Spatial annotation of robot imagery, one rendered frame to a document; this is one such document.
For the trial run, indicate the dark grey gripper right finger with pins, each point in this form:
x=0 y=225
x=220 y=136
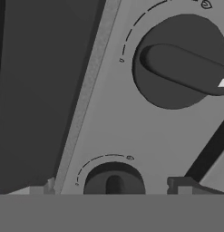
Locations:
x=183 y=185

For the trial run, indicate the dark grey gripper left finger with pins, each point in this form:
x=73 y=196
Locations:
x=37 y=190

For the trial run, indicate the dark grey stove knob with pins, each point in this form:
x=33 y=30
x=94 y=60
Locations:
x=177 y=63
x=114 y=181

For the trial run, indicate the grey stove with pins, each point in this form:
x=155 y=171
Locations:
x=116 y=120

